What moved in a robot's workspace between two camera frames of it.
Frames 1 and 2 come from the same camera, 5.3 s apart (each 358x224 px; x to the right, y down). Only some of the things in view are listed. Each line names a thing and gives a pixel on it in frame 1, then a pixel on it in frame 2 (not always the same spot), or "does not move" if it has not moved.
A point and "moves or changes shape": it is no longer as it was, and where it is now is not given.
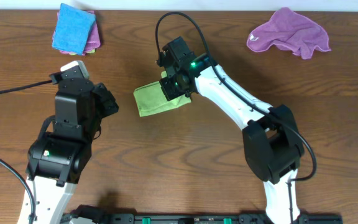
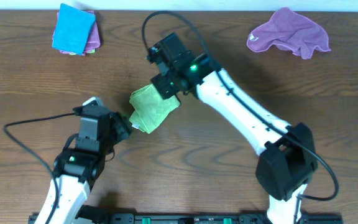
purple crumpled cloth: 288,28 does not move
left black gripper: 111,102 to 118,119
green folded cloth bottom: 91,51 does not move
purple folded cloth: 93,41 does not move
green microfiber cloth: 151,99 moves or changes shape
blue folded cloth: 73,30 does not move
